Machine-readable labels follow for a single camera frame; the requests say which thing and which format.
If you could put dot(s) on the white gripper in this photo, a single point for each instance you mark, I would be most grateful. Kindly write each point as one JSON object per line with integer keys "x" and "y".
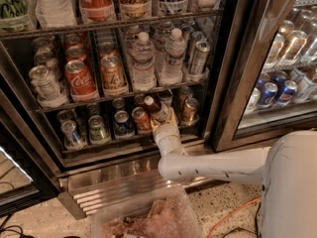
{"x": 165, "y": 130}

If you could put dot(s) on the brown bottle with white cap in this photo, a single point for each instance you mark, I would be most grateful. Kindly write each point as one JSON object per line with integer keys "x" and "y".
{"x": 158, "y": 110}

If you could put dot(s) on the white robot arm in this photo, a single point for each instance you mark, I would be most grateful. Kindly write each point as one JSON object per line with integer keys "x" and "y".
{"x": 286, "y": 172}

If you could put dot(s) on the red can bottom shelf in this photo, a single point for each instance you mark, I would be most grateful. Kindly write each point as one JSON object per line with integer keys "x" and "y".
{"x": 142, "y": 120}

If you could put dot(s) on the dark blue can bottom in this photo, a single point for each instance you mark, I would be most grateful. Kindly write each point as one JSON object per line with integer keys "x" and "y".
{"x": 123, "y": 125}

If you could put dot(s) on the clear water bottle right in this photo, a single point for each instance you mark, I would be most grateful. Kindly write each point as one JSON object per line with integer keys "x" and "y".
{"x": 174, "y": 50}

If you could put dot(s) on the clear water bottle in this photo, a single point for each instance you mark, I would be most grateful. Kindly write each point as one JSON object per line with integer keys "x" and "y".
{"x": 174, "y": 50}
{"x": 143, "y": 63}

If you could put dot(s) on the green can bottom shelf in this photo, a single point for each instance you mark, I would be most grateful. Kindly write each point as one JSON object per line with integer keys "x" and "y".
{"x": 98, "y": 134}

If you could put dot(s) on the clear water bottle left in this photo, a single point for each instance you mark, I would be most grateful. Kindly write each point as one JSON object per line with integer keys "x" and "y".
{"x": 143, "y": 63}

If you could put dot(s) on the copper can bottom right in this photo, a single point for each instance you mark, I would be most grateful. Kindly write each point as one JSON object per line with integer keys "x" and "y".
{"x": 189, "y": 111}

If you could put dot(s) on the orange LaCroix can front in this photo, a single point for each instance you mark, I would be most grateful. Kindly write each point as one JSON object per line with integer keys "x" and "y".
{"x": 113, "y": 77}

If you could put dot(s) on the slim silver can front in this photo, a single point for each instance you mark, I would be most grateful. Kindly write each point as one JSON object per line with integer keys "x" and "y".
{"x": 200, "y": 56}

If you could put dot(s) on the red Coca-Cola can front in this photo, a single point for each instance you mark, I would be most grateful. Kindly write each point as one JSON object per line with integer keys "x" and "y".
{"x": 81, "y": 83}

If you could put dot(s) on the clear plastic bin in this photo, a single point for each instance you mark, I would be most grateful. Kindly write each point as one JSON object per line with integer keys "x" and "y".
{"x": 161, "y": 213}

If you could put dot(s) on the blue white can bottom left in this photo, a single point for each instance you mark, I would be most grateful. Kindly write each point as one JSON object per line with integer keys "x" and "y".
{"x": 74, "y": 140}

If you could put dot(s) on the blue pepsi can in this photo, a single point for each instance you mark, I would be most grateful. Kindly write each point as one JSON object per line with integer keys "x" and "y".
{"x": 286, "y": 92}
{"x": 268, "y": 94}

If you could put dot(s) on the silver white can front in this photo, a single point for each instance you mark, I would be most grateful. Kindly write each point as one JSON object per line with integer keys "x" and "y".
{"x": 50, "y": 92}

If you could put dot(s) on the green LaCroix can top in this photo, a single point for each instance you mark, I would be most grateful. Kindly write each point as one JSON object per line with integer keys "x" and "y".
{"x": 13, "y": 15}

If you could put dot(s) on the stainless fridge door frame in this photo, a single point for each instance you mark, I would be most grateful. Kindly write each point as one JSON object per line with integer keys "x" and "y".
{"x": 246, "y": 33}

